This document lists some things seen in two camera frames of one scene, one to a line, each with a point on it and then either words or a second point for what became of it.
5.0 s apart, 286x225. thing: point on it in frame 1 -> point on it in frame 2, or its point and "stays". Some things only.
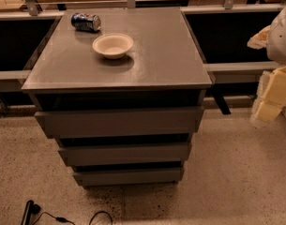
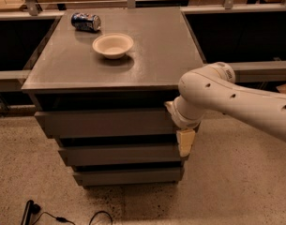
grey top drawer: (137, 121) stays
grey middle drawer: (141, 154) stays
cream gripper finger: (260, 39) -> (180, 120)
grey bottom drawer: (129, 176) stays
